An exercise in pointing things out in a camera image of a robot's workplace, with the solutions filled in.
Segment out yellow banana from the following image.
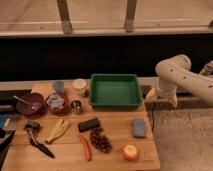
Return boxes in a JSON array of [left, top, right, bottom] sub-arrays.
[[45, 119, 71, 144]]

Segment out bunch of dark grapes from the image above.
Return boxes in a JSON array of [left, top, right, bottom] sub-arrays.
[[89, 127, 112, 153]]

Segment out green plastic tray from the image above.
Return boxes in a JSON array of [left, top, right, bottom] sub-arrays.
[[89, 74, 143, 108]]

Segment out cream white cup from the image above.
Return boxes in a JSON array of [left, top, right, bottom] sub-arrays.
[[72, 79, 87, 96]]

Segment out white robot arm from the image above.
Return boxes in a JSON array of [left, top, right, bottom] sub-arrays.
[[146, 54, 213, 107]]

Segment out orange carrot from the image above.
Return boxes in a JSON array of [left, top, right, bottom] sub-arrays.
[[78, 134, 92, 161]]

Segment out small metal cup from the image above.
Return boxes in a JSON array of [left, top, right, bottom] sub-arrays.
[[70, 100, 82, 114]]

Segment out black-handled kitchen tool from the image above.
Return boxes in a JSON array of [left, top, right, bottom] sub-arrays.
[[24, 120, 55, 158]]

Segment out dark red bowl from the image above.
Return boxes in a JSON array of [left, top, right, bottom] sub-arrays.
[[16, 93, 46, 115]]

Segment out grey-blue cup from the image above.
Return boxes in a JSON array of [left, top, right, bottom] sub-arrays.
[[53, 81, 65, 93]]

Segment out black rectangular block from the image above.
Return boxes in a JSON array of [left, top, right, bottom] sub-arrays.
[[78, 118, 100, 132]]

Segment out yellow-white gripper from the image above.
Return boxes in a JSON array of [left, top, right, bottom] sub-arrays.
[[145, 87, 178, 107]]

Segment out red-yellow apple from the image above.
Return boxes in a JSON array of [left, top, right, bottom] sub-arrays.
[[123, 144, 138, 161]]

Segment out red bowl with foil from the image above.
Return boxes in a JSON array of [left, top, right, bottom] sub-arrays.
[[46, 92, 69, 114]]

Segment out metal spoon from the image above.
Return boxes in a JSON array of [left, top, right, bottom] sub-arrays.
[[13, 95, 39, 110]]

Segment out blue sponge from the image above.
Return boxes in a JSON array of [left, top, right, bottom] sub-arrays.
[[132, 119, 145, 138]]

